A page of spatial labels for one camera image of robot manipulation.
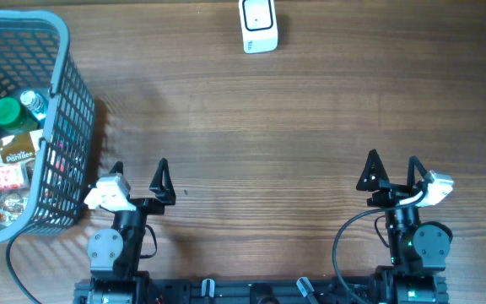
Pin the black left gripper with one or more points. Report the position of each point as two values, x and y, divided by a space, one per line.
164 194

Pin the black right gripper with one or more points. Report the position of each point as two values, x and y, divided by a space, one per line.
391 192

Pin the brown Pantree snack pouch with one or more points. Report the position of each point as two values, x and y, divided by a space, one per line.
19 148

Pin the blue Listerine mouthwash bottle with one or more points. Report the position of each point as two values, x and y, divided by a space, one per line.
36 104

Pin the red white small packet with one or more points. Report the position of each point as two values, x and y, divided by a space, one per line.
13 176

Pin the green lid jar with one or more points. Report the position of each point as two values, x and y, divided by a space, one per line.
15 118

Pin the black red hex wrench pack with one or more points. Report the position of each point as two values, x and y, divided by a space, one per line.
69 174

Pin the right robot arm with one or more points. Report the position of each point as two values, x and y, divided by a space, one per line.
418 249

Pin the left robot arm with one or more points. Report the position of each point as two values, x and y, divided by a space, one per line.
115 252

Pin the white barcode scanner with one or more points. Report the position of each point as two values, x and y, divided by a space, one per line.
259 26

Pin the clear wrapped snack bag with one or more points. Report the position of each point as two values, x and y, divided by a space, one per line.
12 205

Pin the grey plastic mesh basket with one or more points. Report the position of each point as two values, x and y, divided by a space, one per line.
34 55

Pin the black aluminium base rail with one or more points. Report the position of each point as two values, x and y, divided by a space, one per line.
260 291

